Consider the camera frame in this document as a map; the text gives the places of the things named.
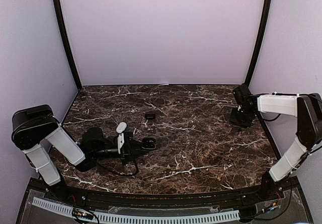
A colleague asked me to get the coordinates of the right black frame post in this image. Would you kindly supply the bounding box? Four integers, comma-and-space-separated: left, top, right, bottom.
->
244, 0, 271, 87

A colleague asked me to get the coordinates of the white slotted cable duct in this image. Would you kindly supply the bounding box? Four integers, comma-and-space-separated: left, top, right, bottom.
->
31, 197, 240, 223

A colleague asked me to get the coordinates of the white earbud charging case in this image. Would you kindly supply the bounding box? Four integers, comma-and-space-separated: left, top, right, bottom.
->
116, 122, 127, 134

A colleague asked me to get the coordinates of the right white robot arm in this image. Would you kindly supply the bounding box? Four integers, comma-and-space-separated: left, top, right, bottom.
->
230, 84, 321, 183

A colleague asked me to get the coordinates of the black front rail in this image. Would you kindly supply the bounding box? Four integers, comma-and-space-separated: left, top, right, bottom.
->
66, 186, 262, 208

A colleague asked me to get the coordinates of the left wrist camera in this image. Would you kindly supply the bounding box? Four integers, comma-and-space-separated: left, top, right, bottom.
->
117, 132, 133, 154

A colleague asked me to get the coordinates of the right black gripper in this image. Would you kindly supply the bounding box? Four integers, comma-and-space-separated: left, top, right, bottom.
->
229, 107, 254, 128

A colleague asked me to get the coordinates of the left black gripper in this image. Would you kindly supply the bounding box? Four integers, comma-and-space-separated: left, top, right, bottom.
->
92, 139, 149, 166

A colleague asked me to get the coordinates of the left black frame post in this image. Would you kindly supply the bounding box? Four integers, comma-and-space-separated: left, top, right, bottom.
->
53, 0, 83, 91

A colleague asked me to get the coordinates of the black frame post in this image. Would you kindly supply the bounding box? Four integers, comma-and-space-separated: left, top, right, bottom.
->
53, 0, 83, 91
244, 0, 271, 87

